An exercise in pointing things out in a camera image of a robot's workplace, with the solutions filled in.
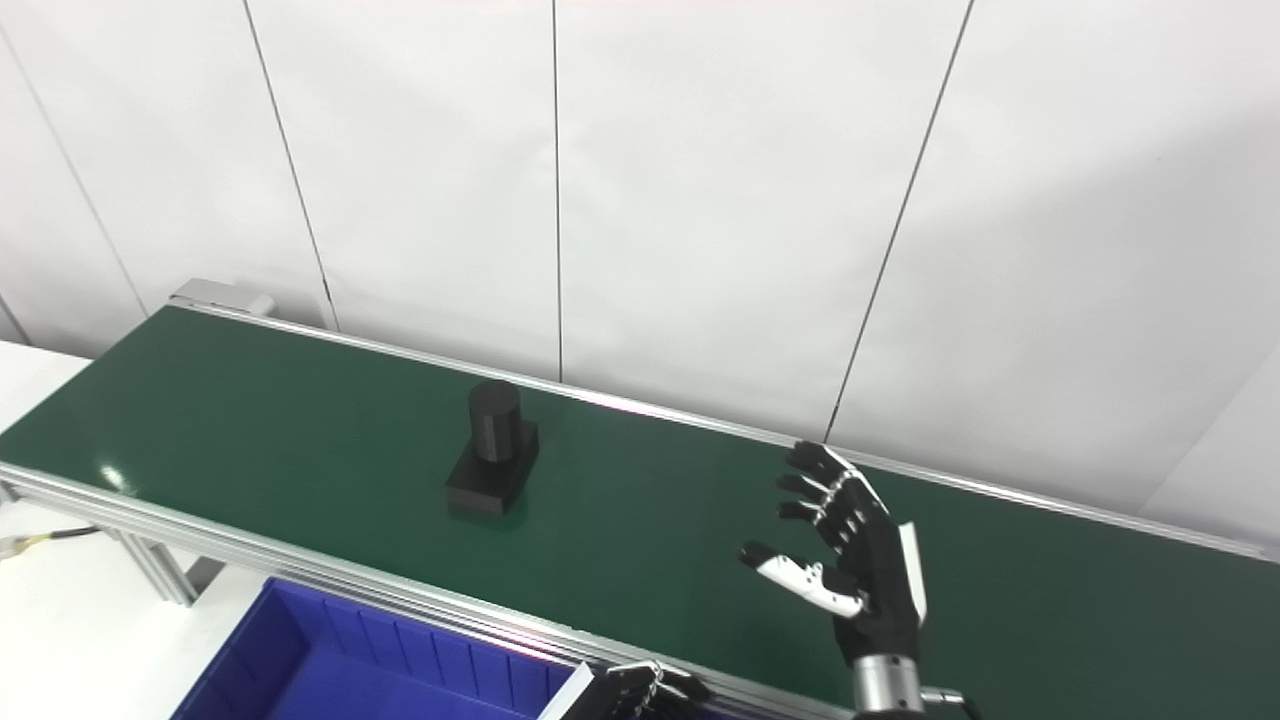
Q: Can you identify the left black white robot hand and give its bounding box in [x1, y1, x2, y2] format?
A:
[540, 660, 713, 720]

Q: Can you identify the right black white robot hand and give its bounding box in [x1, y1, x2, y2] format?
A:
[740, 440, 929, 666]

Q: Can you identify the black cylinder-on-block part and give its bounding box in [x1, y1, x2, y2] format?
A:
[445, 380, 541, 517]

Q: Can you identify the blue plastic bin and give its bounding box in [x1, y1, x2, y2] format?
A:
[172, 577, 591, 720]

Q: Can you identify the green conveyor belt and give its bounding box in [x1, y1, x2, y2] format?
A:
[0, 306, 1280, 720]
[0, 280, 1280, 720]

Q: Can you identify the aluminium conveyor support leg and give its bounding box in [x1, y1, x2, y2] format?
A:
[0, 480, 226, 608]

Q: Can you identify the grey conveyor end housing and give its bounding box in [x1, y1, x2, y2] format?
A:
[168, 279, 276, 317]

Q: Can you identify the yellow black cable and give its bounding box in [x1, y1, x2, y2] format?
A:
[0, 527, 101, 559]

